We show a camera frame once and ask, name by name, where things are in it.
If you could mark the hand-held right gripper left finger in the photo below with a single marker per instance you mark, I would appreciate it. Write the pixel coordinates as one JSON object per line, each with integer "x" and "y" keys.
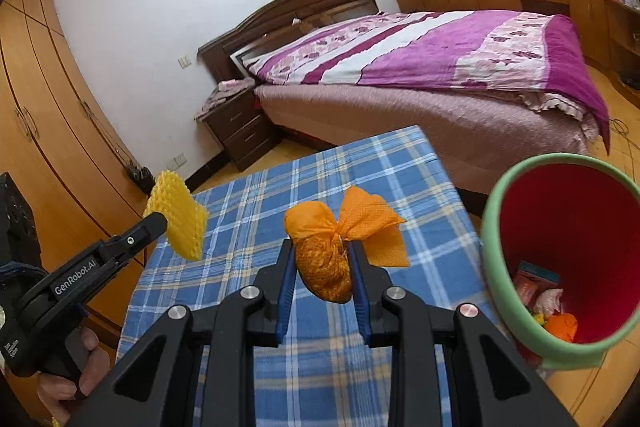
{"x": 285, "y": 297}

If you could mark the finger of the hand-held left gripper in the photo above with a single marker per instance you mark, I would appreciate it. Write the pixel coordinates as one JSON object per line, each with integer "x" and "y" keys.
{"x": 140, "y": 232}

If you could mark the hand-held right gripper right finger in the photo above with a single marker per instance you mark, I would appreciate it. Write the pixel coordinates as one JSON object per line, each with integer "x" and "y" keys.
{"x": 357, "y": 302}

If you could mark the yellow foam fruit net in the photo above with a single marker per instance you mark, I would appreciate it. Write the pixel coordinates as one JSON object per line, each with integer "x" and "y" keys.
{"x": 175, "y": 212}

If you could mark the pink orange small box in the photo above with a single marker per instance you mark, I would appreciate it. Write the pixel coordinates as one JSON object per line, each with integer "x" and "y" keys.
{"x": 527, "y": 291}

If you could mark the teal cardboard box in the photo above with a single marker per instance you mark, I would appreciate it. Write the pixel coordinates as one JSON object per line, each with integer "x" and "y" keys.
{"x": 542, "y": 273}

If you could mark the small orange plastic bag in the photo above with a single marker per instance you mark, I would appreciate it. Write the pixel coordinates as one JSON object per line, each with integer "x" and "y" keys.
{"x": 562, "y": 324}

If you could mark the red bin with green rim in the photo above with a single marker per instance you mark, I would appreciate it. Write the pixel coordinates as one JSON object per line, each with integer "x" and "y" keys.
{"x": 575, "y": 227}

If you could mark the person's left hand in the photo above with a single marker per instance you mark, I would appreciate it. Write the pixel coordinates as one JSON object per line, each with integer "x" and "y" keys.
{"x": 95, "y": 357}

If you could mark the blue plaid tablecloth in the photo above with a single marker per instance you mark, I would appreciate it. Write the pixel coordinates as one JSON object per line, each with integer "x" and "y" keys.
{"x": 325, "y": 167}

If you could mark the dark wooden nightstand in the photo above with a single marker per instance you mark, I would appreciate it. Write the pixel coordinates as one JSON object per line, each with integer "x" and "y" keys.
{"x": 240, "y": 132}

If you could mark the wooden wardrobe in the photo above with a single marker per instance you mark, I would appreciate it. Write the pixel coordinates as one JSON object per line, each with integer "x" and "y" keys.
{"x": 50, "y": 107}

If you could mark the pink cloth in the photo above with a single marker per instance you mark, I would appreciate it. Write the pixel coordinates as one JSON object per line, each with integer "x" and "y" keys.
{"x": 225, "y": 89}

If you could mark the dark wooden bed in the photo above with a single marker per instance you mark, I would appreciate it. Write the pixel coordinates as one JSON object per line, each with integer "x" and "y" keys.
{"x": 400, "y": 122}

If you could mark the purple floral blanket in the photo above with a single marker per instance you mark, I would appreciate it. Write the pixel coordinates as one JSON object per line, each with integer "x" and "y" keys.
{"x": 425, "y": 57}

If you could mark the low wooden cabinet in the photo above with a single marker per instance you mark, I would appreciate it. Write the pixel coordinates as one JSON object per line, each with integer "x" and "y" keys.
{"x": 585, "y": 12}

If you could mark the white wall outlet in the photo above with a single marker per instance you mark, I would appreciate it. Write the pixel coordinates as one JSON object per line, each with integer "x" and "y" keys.
{"x": 178, "y": 159}

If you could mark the white wall switch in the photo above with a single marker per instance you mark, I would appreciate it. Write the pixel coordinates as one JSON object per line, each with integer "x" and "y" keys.
{"x": 185, "y": 61}

